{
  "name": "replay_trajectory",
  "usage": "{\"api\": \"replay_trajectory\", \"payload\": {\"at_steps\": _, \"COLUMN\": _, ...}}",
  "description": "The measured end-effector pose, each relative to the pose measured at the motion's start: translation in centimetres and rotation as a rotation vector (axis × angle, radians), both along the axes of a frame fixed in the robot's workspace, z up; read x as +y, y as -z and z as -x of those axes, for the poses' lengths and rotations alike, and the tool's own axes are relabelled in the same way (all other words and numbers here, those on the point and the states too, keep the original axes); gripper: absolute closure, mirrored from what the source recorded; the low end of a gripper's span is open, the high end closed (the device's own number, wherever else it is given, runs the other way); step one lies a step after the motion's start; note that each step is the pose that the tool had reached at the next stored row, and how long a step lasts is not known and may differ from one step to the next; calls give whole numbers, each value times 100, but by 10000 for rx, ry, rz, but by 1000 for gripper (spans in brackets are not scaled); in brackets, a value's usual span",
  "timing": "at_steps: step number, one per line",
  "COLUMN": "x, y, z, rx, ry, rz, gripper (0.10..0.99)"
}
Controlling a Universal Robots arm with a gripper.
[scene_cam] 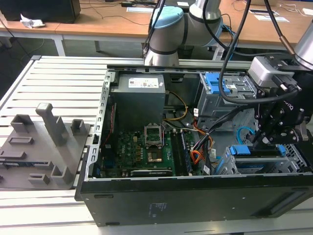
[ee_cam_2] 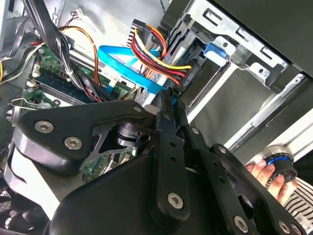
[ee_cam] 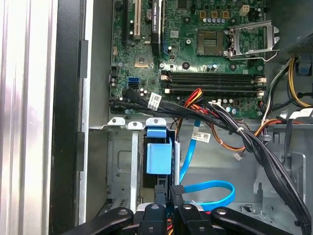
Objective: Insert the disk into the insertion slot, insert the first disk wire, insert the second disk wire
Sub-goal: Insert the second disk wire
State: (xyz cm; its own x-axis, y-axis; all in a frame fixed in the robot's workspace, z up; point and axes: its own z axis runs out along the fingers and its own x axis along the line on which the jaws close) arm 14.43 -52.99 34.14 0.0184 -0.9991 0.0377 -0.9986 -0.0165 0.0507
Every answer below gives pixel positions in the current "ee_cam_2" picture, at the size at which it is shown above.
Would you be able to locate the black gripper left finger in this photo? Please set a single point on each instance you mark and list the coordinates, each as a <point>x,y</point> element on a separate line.
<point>73,117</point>

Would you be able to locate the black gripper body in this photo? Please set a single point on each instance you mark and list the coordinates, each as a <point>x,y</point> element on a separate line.
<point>110,200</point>

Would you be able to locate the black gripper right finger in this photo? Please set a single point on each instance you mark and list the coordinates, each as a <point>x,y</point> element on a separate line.
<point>220,171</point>

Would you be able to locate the hard disk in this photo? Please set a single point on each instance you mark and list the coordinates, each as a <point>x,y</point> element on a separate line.
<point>185,56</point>

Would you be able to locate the person's hand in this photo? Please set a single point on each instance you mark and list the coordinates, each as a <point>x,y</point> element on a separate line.
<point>261,171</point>

